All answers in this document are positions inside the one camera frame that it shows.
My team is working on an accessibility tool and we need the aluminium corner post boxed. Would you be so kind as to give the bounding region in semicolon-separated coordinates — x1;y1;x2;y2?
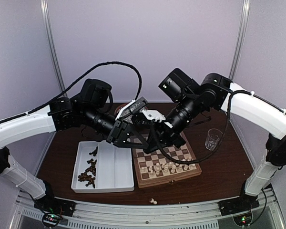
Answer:
229;0;251;81
40;0;66;92

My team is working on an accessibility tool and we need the white chess king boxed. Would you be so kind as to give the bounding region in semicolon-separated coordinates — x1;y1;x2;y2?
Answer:
163;164;169;175

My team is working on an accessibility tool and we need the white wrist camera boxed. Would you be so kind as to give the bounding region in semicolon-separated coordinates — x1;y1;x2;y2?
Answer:
132;109;173;128
115;97;148;120

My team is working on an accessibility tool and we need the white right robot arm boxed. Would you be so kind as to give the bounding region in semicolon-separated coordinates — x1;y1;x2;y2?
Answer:
143;68;286;211

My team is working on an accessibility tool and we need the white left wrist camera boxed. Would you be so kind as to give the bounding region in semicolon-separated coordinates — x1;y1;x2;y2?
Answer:
115;97;148;120

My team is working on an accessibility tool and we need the aluminium corner post right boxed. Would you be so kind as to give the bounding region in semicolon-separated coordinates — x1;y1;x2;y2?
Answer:
229;0;251;81

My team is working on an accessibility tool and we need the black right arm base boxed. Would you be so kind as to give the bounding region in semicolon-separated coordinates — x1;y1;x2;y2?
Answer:
218;194;260;226

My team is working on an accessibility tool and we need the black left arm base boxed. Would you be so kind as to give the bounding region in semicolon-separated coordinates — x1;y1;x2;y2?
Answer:
31;186;76;228

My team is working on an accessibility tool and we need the pile of dark chess pieces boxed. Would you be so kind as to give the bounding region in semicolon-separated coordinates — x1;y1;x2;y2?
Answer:
78;147;98;188

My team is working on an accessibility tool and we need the clear drinking glass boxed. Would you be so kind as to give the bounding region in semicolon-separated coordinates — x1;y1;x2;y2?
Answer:
205;128;223;151

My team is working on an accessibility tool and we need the floral patterned ceramic plate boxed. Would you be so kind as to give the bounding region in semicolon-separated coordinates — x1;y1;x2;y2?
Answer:
114;103;132;123

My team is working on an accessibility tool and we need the white compartment tray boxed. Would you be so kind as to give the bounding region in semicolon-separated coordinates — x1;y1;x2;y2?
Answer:
71;141;134;193

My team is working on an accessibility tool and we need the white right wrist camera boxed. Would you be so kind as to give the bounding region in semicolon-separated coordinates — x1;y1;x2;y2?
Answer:
132;109;173;128

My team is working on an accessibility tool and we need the wooden chess board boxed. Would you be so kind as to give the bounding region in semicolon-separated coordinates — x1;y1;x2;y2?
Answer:
132;132;202;188

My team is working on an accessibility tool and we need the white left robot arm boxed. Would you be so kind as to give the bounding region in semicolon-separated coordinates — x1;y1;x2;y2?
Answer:
0;79;148;212

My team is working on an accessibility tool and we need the aluminium corner post left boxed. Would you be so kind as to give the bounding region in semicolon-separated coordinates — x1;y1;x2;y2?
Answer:
40;0;66;92

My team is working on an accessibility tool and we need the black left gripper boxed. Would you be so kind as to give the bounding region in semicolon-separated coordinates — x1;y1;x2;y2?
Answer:
82;104;149;149

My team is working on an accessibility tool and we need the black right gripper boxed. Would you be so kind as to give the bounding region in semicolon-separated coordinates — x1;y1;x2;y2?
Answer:
143;93;201;154

